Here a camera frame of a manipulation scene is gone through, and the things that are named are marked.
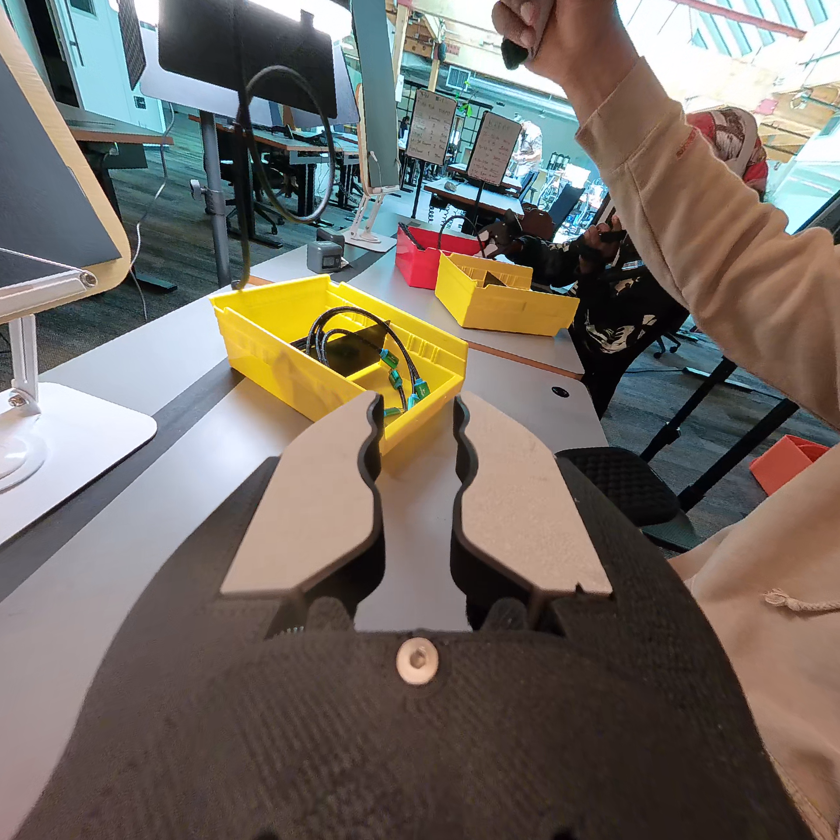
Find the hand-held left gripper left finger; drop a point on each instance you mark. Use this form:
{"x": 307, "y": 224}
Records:
{"x": 308, "y": 518}

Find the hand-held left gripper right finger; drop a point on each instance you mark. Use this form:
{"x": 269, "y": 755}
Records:
{"x": 525, "y": 518}

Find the yellow plastic bin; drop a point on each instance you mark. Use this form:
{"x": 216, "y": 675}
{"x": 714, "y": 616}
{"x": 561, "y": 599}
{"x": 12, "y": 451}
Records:
{"x": 262, "y": 341}
{"x": 499, "y": 308}

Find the person's right forearm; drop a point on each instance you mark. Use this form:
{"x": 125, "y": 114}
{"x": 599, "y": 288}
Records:
{"x": 722, "y": 249}

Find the person's right hand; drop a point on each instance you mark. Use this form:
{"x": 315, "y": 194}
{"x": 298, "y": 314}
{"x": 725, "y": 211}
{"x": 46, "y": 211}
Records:
{"x": 584, "y": 39}

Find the black-framed whiteboard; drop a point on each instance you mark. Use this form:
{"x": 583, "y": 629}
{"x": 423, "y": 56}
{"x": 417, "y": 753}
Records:
{"x": 493, "y": 148}
{"x": 430, "y": 124}

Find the black chair armrest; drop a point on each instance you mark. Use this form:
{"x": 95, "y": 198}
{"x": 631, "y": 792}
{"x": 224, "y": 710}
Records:
{"x": 623, "y": 485}

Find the black divider panel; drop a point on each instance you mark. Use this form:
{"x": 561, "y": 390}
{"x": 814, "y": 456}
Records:
{"x": 348, "y": 351}

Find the black tripod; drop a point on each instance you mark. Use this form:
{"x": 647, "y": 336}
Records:
{"x": 722, "y": 426}

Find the white board stand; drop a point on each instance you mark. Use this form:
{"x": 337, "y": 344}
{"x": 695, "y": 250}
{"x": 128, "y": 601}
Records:
{"x": 85, "y": 433}
{"x": 367, "y": 223}

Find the red plastic bin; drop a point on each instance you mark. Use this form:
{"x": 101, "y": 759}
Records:
{"x": 417, "y": 262}

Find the grey label printer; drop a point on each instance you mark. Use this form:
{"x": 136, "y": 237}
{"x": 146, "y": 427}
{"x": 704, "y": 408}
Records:
{"x": 325, "y": 256}

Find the black board on grey pole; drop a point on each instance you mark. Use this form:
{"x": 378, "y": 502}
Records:
{"x": 249, "y": 39}

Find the orange plastic box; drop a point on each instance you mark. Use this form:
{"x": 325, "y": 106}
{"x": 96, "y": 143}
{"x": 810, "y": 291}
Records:
{"x": 784, "y": 463}

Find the person's beige hoodie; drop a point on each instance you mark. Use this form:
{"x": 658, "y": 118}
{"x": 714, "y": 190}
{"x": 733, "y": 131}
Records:
{"x": 774, "y": 623}

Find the wood-framed black board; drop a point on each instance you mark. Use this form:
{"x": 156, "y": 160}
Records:
{"x": 39, "y": 197}

